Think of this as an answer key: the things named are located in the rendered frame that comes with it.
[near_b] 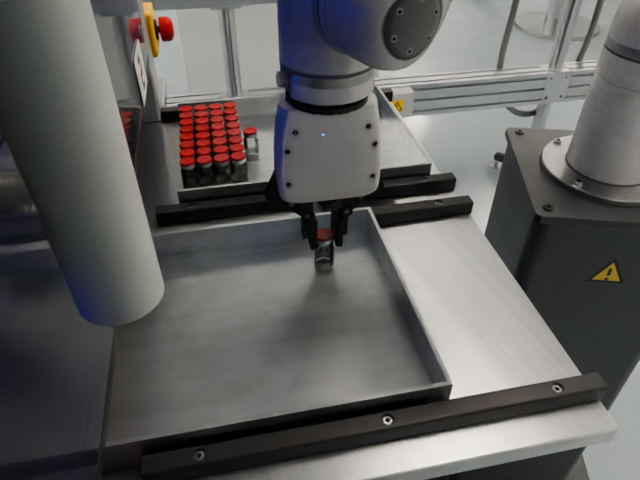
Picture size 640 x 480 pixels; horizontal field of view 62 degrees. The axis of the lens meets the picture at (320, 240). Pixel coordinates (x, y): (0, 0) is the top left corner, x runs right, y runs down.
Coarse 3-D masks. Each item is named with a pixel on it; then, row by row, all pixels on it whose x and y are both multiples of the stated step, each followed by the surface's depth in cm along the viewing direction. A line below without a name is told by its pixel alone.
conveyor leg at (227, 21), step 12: (228, 12) 156; (228, 24) 158; (228, 36) 160; (228, 48) 162; (228, 60) 164; (228, 72) 167; (228, 84) 170; (240, 84) 171; (228, 96) 173; (240, 96) 173
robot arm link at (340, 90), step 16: (288, 80) 45; (304, 80) 44; (320, 80) 43; (336, 80) 43; (352, 80) 44; (368, 80) 45; (304, 96) 44; (320, 96) 44; (336, 96) 44; (352, 96) 45
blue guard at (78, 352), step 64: (128, 0) 68; (128, 64) 61; (128, 128) 56; (0, 256) 22; (0, 320) 21; (64, 320) 29; (0, 384) 21; (64, 384) 27; (0, 448) 20; (64, 448) 26
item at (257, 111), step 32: (256, 96) 89; (384, 96) 89; (256, 128) 87; (384, 128) 87; (256, 160) 79; (384, 160) 79; (416, 160) 77; (192, 192) 68; (224, 192) 69; (256, 192) 70
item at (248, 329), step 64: (192, 256) 63; (256, 256) 63; (384, 256) 60; (192, 320) 55; (256, 320) 55; (320, 320) 55; (384, 320) 55; (128, 384) 49; (192, 384) 49; (256, 384) 49; (320, 384) 49; (384, 384) 49; (448, 384) 45; (128, 448) 42
